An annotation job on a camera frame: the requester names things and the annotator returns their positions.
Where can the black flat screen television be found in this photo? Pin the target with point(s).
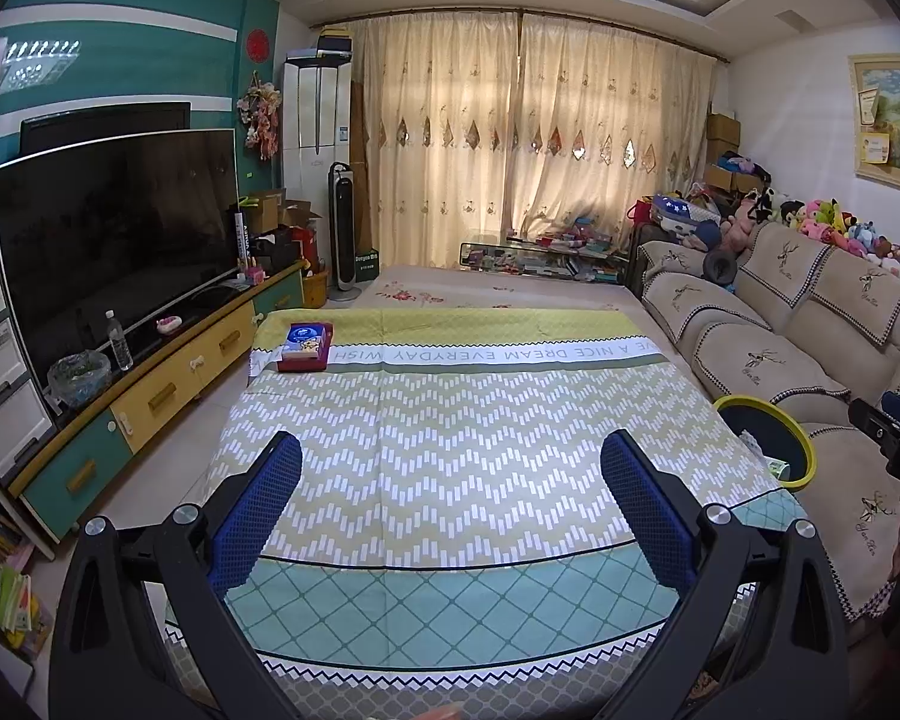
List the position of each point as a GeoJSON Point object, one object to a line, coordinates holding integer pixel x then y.
{"type": "Point", "coordinates": [105, 124]}

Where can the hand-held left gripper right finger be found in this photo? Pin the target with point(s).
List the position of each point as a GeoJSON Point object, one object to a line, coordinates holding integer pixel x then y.
{"type": "Point", "coordinates": [649, 510]}

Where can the pile of plush toys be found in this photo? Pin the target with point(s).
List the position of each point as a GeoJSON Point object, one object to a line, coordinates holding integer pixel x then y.
{"type": "Point", "coordinates": [832, 225]}

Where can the red round wall ornament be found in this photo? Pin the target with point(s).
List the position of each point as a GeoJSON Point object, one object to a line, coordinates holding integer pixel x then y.
{"type": "Point", "coordinates": [256, 45]}

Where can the black tower fan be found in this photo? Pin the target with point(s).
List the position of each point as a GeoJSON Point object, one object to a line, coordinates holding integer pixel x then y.
{"type": "Point", "coordinates": [342, 225]}

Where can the black bin with yellow rim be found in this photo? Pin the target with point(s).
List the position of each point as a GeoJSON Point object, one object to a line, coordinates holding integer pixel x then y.
{"type": "Point", "coordinates": [772, 442]}

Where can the glass coffee table with clutter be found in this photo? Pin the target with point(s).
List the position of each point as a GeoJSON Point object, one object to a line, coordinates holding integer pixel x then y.
{"type": "Point", "coordinates": [547, 259]}

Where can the small pink case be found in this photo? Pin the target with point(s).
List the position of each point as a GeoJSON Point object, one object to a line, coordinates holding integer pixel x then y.
{"type": "Point", "coordinates": [169, 324]}

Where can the yellow basket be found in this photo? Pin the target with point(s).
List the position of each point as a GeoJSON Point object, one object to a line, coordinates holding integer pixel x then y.
{"type": "Point", "coordinates": [315, 289]}

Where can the dark box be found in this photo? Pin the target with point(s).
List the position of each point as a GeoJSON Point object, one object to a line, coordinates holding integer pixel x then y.
{"type": "Point", "coordinates": [334, 45]}

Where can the floral beige mat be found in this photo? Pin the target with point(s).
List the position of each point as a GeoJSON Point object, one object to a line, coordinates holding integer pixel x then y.
{"type": "Point", "coordinates": [450, 285]}

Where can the yellow and teal tv cabinet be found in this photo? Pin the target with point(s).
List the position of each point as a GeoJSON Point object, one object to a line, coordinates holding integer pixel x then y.
{"type": "Point", "coordinates": [180, 382]}

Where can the red and blue tissue box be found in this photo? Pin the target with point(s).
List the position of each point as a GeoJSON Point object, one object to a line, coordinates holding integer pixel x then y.
{"type": "Point", "coordinates": [305, 345]}

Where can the blue star patterned bag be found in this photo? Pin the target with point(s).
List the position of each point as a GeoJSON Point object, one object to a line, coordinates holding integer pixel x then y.
{"type": "Point", "coordinates": [679, 214]}

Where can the white floor air conditioner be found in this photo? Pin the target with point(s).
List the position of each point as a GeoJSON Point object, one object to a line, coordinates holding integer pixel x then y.
{"type": "Point", "coordinates": [315, 127]}

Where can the red fire extinguisher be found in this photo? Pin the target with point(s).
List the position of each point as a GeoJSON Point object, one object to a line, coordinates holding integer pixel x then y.
{"type": "Point", "coordinates": [311, 244]}

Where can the clear water bottle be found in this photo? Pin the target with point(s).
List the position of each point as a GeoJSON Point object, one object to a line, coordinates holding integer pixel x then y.
{"type": "Point", "coordinates": [119, 345]}

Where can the open cardboard box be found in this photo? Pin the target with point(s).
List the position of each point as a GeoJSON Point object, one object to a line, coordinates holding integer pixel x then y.
{"type": "Point", "coordinates": [270, 206]}

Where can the hanging flower decoration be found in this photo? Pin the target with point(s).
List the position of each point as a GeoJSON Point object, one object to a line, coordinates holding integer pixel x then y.
{"type": "Point", "coordinates": [261, 116]}

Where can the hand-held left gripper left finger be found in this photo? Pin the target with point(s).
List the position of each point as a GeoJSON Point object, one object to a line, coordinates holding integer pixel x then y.
{"type": "Point", "coordinates": [259, 510]}

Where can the large curved black television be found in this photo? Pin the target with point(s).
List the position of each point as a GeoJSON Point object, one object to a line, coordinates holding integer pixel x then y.
{"type": "Point", "coordinates": [112, 247]}

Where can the stack of cardboard boxes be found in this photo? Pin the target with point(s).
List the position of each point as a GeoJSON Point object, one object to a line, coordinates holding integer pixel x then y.
{"type": "Point", "coordinates": [722, 139]}

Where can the shelf of books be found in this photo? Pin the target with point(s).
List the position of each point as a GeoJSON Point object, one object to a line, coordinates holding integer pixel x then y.
{"type": "Point", "coordinates": [0, 540]}

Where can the black cylinder tube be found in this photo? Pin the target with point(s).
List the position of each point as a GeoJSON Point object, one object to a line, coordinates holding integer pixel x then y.
{"type": "Point", "coordinates": [246, 240]}

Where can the beige sofa with covers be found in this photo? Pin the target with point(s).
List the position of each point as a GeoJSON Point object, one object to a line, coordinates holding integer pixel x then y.
{"type": "Point", "coordinates": [757, 345]}

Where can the white plastic drawer unit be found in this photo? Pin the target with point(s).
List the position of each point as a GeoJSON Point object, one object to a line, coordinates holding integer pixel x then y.
{"type": "Point", "coordinates": [0, 360]}

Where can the cream embroidered curtain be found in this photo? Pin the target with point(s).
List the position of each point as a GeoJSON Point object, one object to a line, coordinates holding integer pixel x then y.
{"type": "Point", "coordinates": [435, 135]}
{"type": "Point", "coordinates": [607, 135]}

